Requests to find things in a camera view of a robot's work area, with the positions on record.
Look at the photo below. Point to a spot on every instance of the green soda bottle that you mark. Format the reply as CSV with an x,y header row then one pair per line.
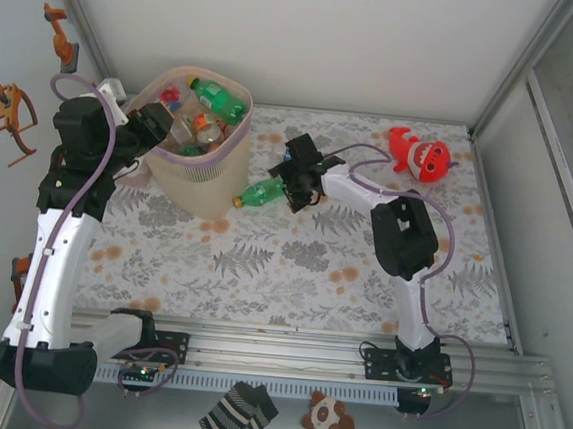
x,y
187,150
216,99
258,193

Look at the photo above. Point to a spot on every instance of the clear bottle red label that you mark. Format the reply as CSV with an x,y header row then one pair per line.
x,y
170,96

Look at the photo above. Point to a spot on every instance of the clear bottle orange label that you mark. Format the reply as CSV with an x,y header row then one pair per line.
x,y
205,123

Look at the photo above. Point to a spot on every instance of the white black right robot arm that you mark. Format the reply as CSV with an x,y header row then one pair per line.
x,y
405,235

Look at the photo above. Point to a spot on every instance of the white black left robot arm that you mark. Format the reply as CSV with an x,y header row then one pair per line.
x,y
56,264

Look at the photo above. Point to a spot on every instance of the beige ribbed bin pink liner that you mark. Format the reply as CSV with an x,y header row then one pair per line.
x,y
208,187

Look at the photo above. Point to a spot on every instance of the floral patterned tablecloth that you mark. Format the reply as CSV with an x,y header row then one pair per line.
x,y
260,282

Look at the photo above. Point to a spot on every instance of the red shark plush toy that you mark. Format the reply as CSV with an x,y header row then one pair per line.
x,y
432,159

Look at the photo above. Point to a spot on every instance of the brown white panda plush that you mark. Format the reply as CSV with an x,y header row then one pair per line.
x,y
324,416

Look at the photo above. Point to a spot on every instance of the small controller circuit board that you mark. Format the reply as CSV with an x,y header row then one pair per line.
x,y
141,372
424,390

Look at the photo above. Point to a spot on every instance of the black white striped sock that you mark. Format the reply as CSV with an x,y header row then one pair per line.
x,y
236,416

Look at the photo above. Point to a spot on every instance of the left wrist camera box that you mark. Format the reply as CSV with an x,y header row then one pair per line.
x,y
112,96

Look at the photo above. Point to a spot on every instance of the orange gripper wall sticker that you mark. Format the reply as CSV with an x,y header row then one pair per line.
x,y
1,116

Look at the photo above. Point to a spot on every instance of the aluminium enclosure frame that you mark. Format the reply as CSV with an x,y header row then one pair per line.
x,y
279,354

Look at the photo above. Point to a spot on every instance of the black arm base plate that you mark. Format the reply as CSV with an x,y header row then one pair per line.
x,y
376,363
177,345

